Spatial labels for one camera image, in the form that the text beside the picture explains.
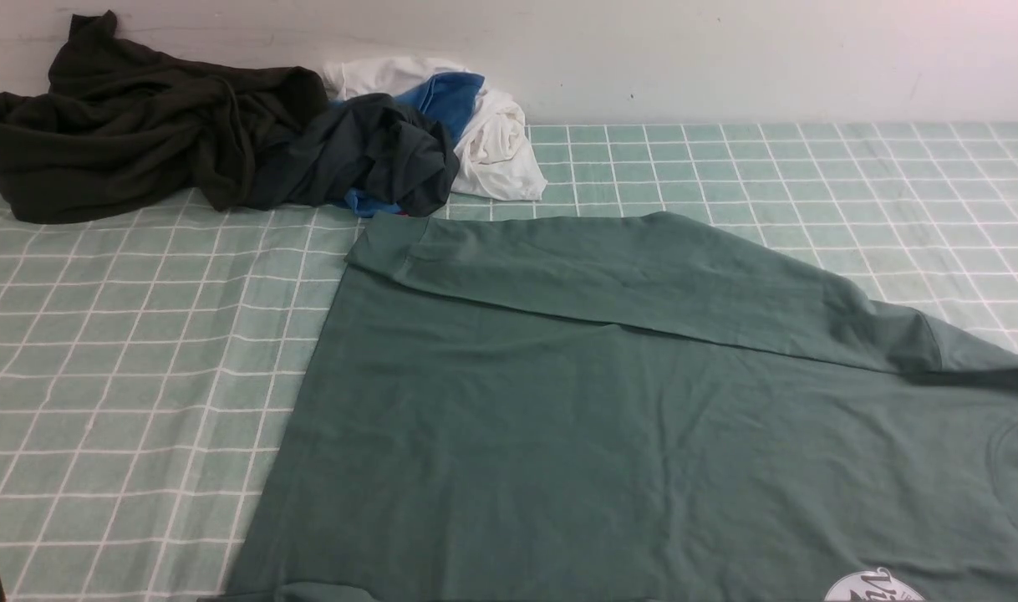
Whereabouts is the blue crumpled garment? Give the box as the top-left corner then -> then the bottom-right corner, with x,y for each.
333,71 -> 485,218

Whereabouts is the green long sleeve shirt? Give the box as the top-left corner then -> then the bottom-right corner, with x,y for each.
220,212 -> 1018,601

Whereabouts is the dark navy crumpled garment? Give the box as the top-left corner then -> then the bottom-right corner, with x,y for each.
241,93 -> 460,217

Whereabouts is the dark olive crumpled garment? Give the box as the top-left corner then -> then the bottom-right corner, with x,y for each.
0,11 -> 328,224

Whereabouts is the green checkered table cloth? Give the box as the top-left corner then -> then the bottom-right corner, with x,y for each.
0,122 -> 1018,601

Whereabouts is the white crumpled garment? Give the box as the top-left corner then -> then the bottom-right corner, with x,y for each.
323,56 -> 547,202

